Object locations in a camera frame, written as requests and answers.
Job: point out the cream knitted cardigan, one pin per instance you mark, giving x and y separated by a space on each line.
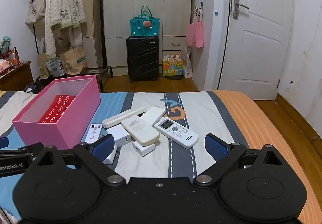
65 5

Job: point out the white remote with grey buttons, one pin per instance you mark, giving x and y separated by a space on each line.
177 132

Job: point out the small white remote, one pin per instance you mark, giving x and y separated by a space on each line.
93 132

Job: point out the red gift box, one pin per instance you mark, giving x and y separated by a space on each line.
10 59

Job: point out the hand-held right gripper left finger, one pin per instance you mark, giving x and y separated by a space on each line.
103 146

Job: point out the striped printed bed sheet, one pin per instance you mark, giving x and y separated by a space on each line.
226 118

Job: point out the teal felt bag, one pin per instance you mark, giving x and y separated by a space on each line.
144 26

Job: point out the long white remote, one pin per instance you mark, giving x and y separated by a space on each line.
120 118

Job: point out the small white charger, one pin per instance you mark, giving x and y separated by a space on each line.
144 148

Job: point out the black clothes rack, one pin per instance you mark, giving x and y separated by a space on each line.
102 25

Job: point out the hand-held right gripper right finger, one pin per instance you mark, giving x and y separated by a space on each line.
215 148

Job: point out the dark bag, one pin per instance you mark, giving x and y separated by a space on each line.
37 85

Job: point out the pink paper bag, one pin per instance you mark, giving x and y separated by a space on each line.
196 34

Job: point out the white charger block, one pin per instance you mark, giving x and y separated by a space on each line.
122 136

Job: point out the white wardrobe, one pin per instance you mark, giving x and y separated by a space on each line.
148 0

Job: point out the black suitcase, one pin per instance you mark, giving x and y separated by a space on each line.
143 59

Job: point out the wooden nightstand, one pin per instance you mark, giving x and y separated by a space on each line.
15 78

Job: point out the white plastic bag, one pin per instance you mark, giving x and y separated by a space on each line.
188 65

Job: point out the red patterned paper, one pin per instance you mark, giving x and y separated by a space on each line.
57 108

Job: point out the white power bank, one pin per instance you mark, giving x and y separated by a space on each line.
155 114

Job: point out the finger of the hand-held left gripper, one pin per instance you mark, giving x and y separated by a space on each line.
30 148

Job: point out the cream air conditioner remote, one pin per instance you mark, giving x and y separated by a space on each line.
140 129

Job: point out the pink cardboard box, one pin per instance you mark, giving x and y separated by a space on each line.
75 123

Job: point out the beige tote bag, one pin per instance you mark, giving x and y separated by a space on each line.
35 11

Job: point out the brown paper bag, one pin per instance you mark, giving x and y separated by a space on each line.
74 60

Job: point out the white door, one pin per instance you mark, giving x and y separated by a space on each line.
259 38

